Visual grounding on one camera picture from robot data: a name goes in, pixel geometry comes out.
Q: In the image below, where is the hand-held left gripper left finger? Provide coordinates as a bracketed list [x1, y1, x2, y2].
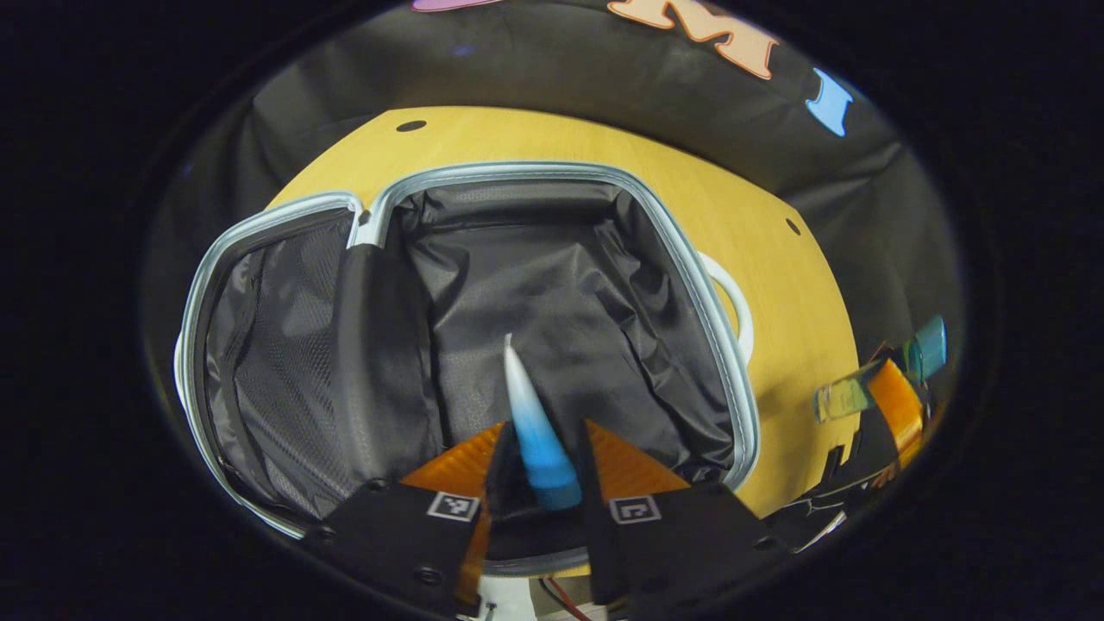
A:
[302, 421, 520, 618]

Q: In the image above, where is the blue and white tube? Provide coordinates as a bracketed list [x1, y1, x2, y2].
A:
[503, 334, 585, 512]

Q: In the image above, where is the light blue suitcase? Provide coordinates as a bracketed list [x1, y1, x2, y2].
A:
[172, 160, 762, 579]

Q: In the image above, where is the green bottle with blue cap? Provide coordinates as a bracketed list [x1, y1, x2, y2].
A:
[812, 315, 949, 424]

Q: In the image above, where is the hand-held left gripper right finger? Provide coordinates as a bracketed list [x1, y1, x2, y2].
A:
[574, 418, 790, 610]

